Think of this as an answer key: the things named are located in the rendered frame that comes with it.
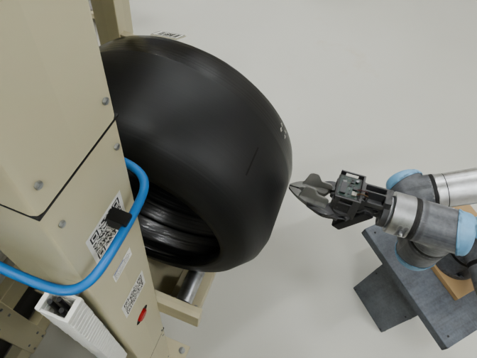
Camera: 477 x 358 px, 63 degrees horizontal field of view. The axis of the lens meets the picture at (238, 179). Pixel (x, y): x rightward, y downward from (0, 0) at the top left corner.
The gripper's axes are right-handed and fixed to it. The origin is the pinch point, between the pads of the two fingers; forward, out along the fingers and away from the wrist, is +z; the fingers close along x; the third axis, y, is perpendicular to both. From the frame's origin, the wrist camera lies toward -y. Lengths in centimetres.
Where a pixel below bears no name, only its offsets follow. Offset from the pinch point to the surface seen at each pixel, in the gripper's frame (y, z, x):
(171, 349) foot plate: -119, 37, 25
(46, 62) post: 56, 15, 34
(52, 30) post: 57, 15, 32
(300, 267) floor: -125, -9, -37
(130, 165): 32.1, 19.3, 25.6
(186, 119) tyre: 24.8, 19.5, 9.4
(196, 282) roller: -29.7, 18.7, 18.4
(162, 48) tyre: 27.1, 30.1, -3.8
